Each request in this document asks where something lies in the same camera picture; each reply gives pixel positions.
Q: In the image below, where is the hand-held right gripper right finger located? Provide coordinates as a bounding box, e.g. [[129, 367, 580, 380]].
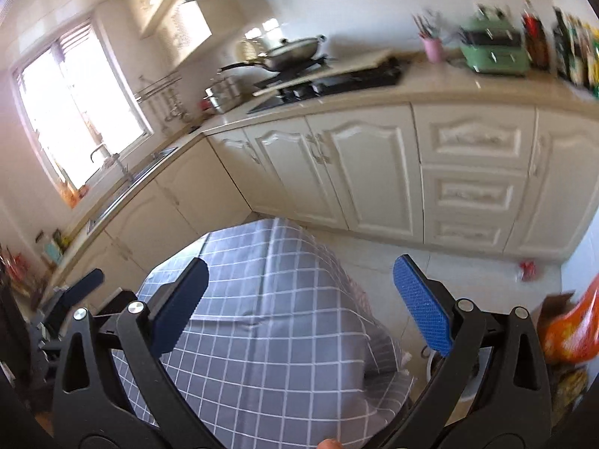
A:
[[374, 255, 552, 449]]

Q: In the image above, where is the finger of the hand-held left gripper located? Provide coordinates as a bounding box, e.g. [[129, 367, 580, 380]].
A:
[[40, 269, 104, 334], [96, 289, 138, 320]]

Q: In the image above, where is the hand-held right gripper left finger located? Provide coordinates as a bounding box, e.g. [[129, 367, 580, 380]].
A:
[[52, 257, 224, 449]]

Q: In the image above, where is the orange printed bag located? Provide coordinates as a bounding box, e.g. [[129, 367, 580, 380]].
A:
[[543, 274, 599, 366]]

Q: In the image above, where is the jar with black lid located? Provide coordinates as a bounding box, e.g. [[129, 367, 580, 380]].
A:
[[44, 238, 64, 265]]

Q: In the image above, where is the grey checked tablecloth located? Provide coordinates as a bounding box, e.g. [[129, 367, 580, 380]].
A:
[[110, 217, 417, 449]]

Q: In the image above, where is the cream cabinet drawer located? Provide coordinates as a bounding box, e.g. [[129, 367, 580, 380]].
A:
[[412, 102, 538, 171], [422, 213, 516, 254], [420, 166, 529, 220]]

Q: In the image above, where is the cream sink base cabinet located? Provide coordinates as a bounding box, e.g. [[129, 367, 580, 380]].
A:
[[58, 138, 256, 291]]

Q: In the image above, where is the metal sink faucet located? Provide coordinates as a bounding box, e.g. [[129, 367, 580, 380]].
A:
[[90, 144, 134, 189]]

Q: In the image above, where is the stainless steel sink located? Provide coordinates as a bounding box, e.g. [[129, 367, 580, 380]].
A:
[[86, 146, 179, 235]]

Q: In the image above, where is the cream stove base cabinet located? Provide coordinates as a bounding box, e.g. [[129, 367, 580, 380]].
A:
[[204, 104, 426, 245]]

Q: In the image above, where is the cream narrow base cabinet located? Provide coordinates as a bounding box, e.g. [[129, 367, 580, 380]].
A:
[[503, 107, 599, 265]]

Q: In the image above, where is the sliding window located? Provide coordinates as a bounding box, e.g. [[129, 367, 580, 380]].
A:
[[12, 19, 155, 209]]

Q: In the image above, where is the stainless steamer pot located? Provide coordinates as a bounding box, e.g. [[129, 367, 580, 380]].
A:
[[206, 75, 244, 114]]

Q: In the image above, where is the metal utensil rack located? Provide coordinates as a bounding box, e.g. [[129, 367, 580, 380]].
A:
[[135, 72, 183, 102]]

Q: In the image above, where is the beige countertop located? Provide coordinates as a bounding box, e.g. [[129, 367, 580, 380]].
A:
[[42, 54, 599, 286]]

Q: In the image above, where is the black glass gas stove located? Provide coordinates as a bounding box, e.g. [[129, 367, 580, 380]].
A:
[[247, 63, 404, 114]]

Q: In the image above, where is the beige stove cover board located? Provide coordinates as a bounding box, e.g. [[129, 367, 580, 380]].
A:
[[253, 49, 394, 97]]

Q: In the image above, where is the pink utensil holder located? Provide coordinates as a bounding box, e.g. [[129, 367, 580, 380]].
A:
[[422, 37, 444, 64]]

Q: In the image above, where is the white perforated steamer tray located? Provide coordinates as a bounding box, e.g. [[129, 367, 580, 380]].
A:
[[238, 40, 263, 64]]

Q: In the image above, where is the green electric grill appliance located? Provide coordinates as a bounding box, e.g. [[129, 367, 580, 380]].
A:
[[459, 14, 529, 74]]

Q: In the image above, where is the small cream lattice cabinet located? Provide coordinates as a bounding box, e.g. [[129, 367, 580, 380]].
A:
[[158, 2, 214, 64]]

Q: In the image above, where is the steel wok with lid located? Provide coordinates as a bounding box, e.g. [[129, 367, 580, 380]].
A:
[[219, 35, 328, 74]]

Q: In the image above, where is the red sauce bottle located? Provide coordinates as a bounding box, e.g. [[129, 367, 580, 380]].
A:
[[522, 2, 550, 69]]

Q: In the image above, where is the dark sauce bottle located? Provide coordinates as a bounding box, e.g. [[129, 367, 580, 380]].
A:
[[568, 16, 593, 88], [552, 7, 574, 80]]

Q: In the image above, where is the red handled knife rack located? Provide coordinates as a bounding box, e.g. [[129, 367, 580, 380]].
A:
[[0, 250, 29, 291]]

